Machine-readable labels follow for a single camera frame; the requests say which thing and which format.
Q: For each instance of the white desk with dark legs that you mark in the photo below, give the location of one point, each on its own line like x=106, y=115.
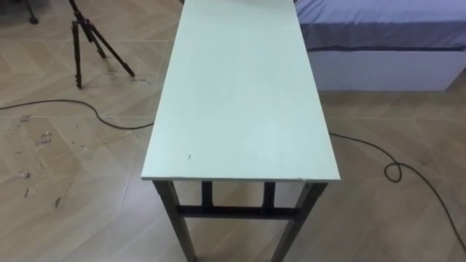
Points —
x=236, y=102

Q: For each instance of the grey bed with white base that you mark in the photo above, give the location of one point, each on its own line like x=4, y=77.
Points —
x=382, y=36

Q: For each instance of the black stand foot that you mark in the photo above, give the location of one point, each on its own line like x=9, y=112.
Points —
x=32, y=16

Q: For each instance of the black camera tripod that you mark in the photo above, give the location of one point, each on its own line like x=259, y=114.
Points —
x=87, y=32

